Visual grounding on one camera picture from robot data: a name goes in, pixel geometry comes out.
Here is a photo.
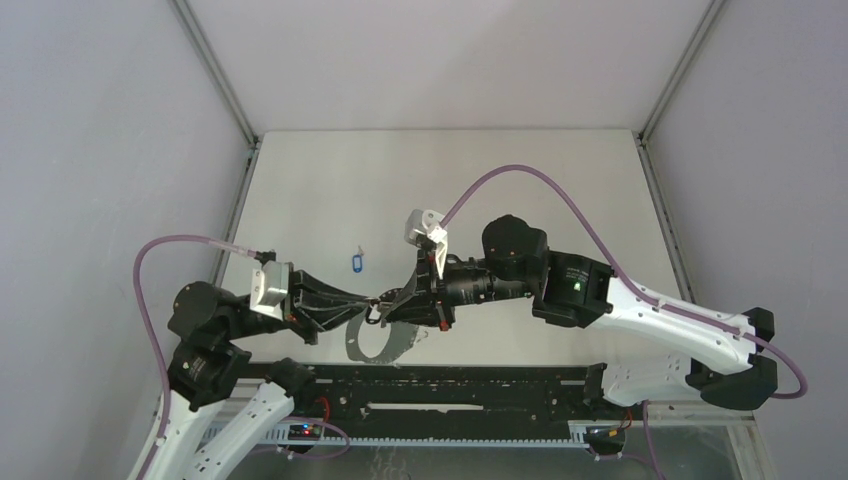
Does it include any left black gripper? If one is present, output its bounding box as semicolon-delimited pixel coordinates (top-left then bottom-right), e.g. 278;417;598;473
223;258;380;342

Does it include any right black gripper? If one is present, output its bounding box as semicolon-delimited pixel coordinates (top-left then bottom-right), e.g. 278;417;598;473
383;247;534;331

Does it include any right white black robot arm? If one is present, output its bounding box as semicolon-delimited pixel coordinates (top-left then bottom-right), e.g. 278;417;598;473
366;210;778;418

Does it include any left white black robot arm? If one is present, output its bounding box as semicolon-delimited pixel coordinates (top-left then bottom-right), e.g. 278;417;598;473
129;267;376;479

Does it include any key with blue tag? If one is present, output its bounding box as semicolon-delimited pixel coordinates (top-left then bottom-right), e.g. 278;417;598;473
351;246;364;274

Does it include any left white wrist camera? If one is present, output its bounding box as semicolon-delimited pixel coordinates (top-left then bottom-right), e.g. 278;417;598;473
249;261;292;320

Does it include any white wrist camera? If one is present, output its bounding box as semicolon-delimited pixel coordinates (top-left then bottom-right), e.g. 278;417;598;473
404;209;449;279
249;261;292;320

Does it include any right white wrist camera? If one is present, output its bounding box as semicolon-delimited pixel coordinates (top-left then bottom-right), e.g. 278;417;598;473
404;209;449;279

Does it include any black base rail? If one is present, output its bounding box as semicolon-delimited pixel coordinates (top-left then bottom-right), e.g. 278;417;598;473
254;361;651;440

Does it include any grey cable duct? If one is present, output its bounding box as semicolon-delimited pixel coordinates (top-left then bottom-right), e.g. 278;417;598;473
173;423;591;450

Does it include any left aluminium frame post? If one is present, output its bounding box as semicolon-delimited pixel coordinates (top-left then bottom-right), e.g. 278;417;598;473
168;0;260;148

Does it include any aluminium frame post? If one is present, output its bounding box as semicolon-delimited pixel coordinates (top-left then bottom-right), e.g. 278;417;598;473
168;0;260;148
637;0;728;144

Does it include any right aluminium frame post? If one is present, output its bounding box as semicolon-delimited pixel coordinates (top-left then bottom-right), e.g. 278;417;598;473
637;0;728;144

